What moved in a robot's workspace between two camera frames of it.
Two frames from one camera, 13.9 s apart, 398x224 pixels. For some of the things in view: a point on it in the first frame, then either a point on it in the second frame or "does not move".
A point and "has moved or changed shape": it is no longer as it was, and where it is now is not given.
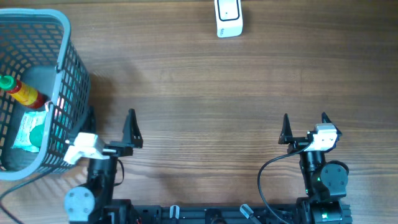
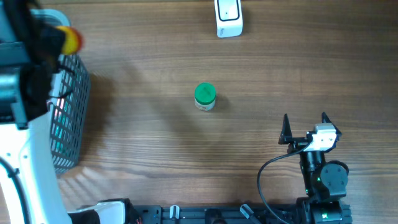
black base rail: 218,214 does not move
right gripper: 298,143 does not move
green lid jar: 36,134 has moved or changed shape
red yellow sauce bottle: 24,93 has moved or changed shape
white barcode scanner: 229,18 does not move
